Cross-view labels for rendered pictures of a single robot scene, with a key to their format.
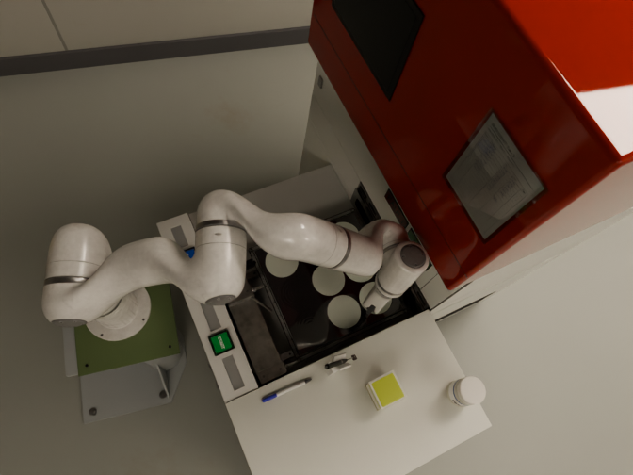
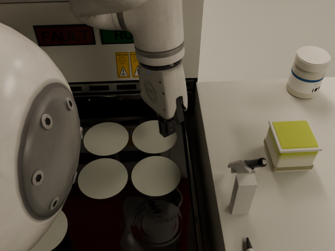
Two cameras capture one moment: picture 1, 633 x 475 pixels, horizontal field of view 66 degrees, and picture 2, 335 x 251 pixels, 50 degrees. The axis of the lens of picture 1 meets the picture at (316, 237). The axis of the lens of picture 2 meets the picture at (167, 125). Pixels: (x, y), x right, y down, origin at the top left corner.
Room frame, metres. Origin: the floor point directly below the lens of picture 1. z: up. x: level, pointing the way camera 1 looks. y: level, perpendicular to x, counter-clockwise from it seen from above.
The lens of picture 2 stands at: (0.11, 0.19, 1.50)
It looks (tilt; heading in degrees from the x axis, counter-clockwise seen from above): 46 degrees down; 308
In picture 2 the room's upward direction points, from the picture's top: straight up
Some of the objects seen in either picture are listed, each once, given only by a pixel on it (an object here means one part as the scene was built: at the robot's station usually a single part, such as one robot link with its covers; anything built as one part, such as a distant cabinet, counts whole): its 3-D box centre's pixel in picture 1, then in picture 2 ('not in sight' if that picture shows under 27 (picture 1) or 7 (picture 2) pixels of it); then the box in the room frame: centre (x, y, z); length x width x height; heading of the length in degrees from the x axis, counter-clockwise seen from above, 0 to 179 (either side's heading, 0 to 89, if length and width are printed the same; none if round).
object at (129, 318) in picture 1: (108, 302); not in sight; (0.22, 0.50, 0.92); 0.19 x 0.19 x 0.18
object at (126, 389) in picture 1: (117, 341); not in sight; (0.17, 0.59, 0.41); 0.51 x 0.44 x 0.82; 120
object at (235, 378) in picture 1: (206, 307); not in sight; (0.29, 0.24, 0.89); 0.55 x 0.09 x 0.14; 41
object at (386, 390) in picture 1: (384, 390); (290, 146); (0.20, -0.29, 1.00); 0.07 x 0.07 x 0.07; 42
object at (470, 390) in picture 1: (465, 391); (307, 72); (0.26, -0.50, 1.01); 0.07 x 0.07 x 0.10
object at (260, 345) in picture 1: (249, 321); not in sight; (0.29, 0.11, 0.87); 0.36 x 0.08 x 0.03; 41
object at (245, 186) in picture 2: (338, 364); (242, 178); (0.23, -0.15, 1.03); 0.06 x 0.04 x 0.13; 131
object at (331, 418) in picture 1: (356, 416); (303, 212); (0.13, -0.26, 0.89); 0.62 x 0.35 x 0.14; 131
